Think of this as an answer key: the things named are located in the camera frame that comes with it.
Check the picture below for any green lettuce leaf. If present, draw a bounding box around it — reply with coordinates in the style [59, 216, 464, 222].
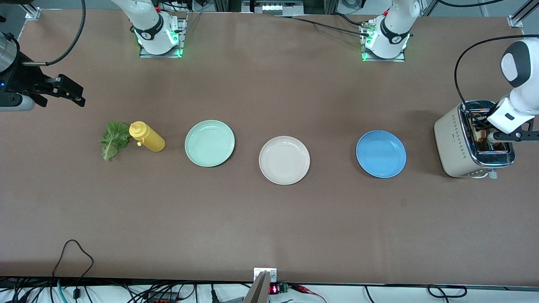
[99, 122, 131, 161]

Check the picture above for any yellow mustard squeeze bottle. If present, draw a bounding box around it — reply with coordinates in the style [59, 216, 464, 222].
[129, 121, 166, 152]

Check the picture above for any blue plate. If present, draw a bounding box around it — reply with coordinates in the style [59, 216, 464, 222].
[356, 130, 407, 178]

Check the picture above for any light green plate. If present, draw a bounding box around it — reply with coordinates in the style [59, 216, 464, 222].
[184, 120, 235, 167]

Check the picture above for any beige plate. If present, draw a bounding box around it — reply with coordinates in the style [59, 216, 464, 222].
[259, 136, 311, 186]

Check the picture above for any beige and chrome toaster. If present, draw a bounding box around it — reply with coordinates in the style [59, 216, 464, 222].
[434, 100, 516, 179]

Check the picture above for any white power strip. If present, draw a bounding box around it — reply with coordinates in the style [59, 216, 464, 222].
[242, 0, 304, 14]

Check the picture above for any red clip lead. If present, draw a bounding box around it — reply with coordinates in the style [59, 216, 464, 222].
[291, 284, 327, 303]

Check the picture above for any grey metal beam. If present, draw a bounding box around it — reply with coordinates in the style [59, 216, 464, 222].
[243, 271, 270, 303]

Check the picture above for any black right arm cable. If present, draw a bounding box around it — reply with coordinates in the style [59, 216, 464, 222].
[22, 0, 87, 66]

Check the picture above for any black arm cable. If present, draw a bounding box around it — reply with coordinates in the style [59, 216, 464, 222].
[454, 35, 539, 106]
[22, 0, 87, 66]

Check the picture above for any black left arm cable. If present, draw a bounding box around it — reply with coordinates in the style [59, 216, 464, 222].
[454, 35, 539, 106]

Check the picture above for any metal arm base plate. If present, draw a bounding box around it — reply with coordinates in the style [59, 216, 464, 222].
[139, 12, 188, 58]
[360, 19, 407, 63]

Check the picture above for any black coiled cable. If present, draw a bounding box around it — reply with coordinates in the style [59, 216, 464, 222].
[427, 284, 468, 298]

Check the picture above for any black looped cable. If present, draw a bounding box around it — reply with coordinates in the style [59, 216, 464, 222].
[51, 239, 94, 300]

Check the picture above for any thin black table cable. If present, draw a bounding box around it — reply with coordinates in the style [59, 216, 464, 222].
[274, 15, 371, 37]

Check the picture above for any white metal bracket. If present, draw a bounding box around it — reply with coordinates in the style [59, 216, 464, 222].
[253, 268, 278, 282]

